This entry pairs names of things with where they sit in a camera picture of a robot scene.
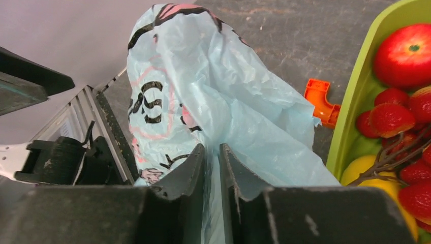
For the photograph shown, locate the light blue plastic bag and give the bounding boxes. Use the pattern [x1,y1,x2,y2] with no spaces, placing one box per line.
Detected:
[127,3,338,243]

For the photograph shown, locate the yellow fake lemon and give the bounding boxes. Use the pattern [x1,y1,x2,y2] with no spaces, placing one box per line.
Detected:
[340,155,419,241]

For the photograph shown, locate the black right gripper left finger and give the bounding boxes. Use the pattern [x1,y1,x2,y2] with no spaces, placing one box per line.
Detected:
[1,144,205,243]

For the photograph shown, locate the orange toy piece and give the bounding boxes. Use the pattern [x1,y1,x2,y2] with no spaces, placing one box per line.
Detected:
[304,79,341,129]

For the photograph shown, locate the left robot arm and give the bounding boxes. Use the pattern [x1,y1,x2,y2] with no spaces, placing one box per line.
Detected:
[1,48,125,186]

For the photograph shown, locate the red fake strawberries bunch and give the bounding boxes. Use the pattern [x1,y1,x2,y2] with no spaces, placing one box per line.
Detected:
[348,87,430,232]

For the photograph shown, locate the lime green plastic tray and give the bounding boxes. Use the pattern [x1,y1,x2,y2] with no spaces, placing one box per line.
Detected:
[326,0,430,178]

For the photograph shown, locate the red fake apple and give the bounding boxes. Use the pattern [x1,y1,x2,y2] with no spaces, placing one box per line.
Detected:
[373,23,430,90]

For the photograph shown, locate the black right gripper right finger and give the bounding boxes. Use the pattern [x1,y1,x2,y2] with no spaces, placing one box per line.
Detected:
[219,144,414,243]

